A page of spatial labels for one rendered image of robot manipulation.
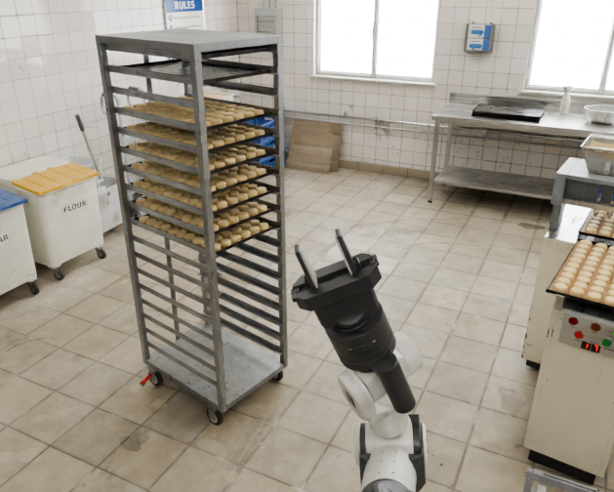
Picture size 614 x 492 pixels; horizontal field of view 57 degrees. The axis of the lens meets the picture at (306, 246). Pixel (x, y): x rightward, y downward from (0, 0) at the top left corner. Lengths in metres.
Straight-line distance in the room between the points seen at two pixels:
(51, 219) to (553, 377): 3.38
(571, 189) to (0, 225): 3.40
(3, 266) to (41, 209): 0.47
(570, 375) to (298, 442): 1.27
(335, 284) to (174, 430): 2.35
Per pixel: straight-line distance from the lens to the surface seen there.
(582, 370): 2.63
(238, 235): 2.61
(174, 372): 3.15
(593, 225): 3.17
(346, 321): 0.78
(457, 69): 6.29
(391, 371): 0.81
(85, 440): 3.11
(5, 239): 4.20
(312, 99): 6.89
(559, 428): 2.82
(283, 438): 2.93
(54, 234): 4.47
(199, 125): 2.25
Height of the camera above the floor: 2.02
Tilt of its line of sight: 25 degrees down
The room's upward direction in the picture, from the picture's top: straight up
